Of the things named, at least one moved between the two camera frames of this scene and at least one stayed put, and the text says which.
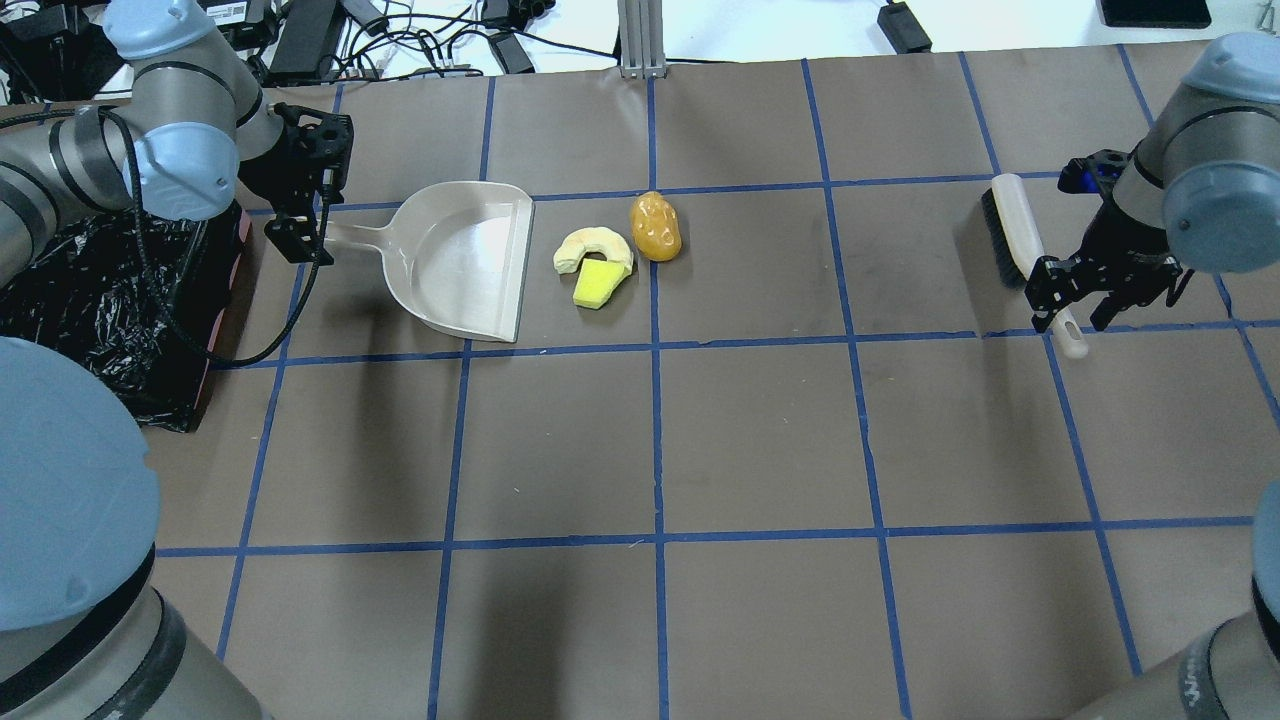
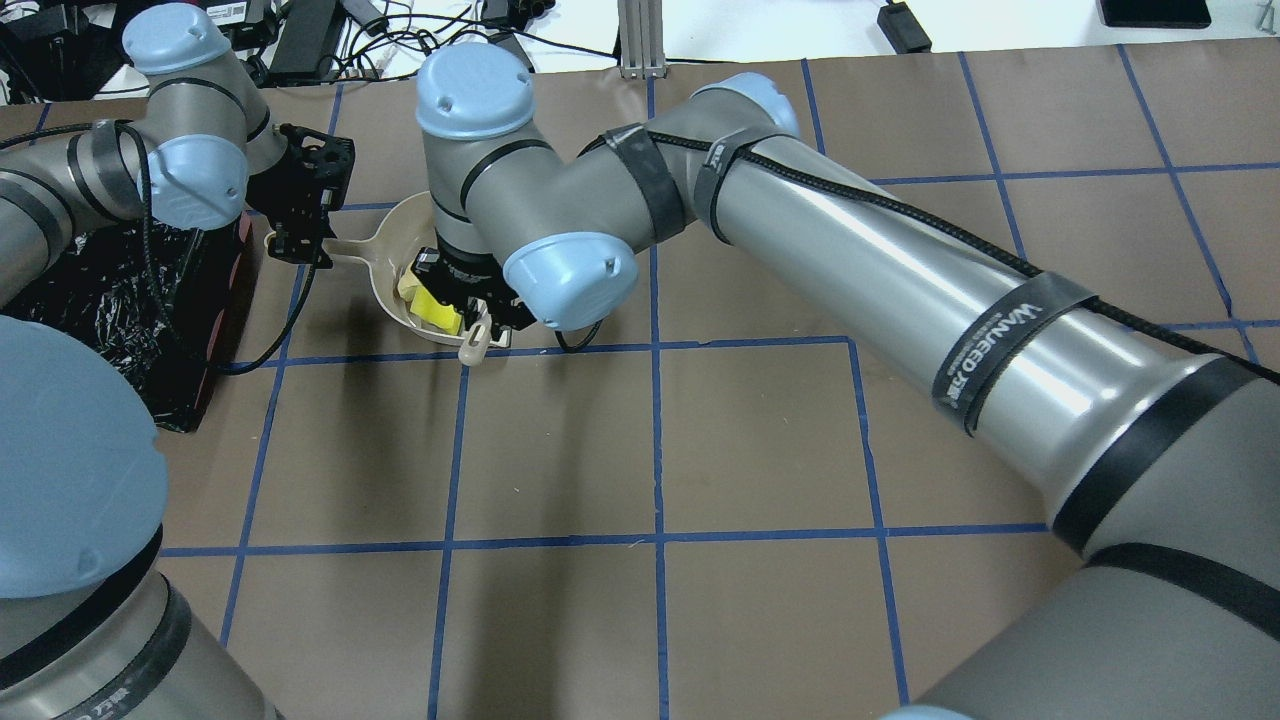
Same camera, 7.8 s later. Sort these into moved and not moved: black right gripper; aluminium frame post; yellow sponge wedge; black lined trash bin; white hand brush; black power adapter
Moved: white hand brush; black right gripper; yellow sponge wedge
Not moved: aluminium frame post; black lined trash bin; black power adapter
